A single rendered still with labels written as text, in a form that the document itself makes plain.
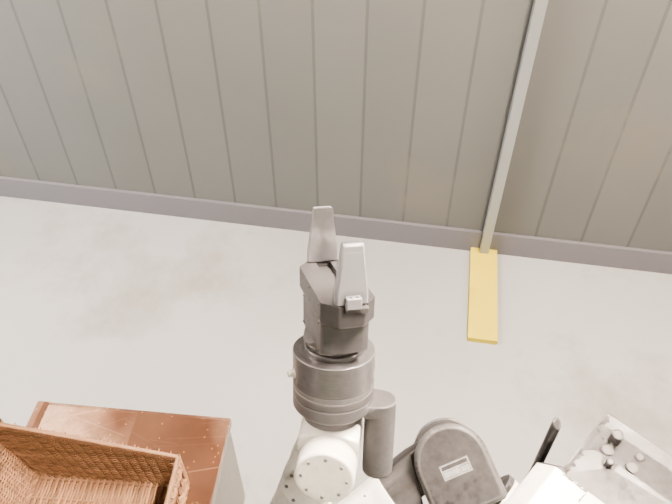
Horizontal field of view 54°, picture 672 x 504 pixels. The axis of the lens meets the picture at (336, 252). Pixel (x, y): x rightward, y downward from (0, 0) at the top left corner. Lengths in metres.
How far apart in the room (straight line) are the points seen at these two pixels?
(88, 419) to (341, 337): 1.40
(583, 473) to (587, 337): 2.02
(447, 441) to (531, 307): 2.11
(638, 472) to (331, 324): 0.49
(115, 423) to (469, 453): 1.25
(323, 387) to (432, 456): 0.25
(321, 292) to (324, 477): 0.20
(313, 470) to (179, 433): 1.19
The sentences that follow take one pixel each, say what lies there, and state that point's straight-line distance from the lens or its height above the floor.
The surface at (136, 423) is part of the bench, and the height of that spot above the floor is 0.58.
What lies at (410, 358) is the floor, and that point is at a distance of 2.69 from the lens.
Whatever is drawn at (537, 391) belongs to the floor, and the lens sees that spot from 2.71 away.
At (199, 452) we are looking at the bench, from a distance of 1.85.
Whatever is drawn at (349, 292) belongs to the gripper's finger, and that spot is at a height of 1.73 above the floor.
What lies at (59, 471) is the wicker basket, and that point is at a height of 0.61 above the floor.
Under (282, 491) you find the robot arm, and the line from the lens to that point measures 0.81.
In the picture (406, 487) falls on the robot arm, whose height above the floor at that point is 1.37.
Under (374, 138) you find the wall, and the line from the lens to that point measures 2.78.
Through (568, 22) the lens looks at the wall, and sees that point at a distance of 2.52.
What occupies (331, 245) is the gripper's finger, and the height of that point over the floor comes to 1.69.
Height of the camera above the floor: 2.19
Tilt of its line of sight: 45 degrees down
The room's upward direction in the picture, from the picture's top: straight up
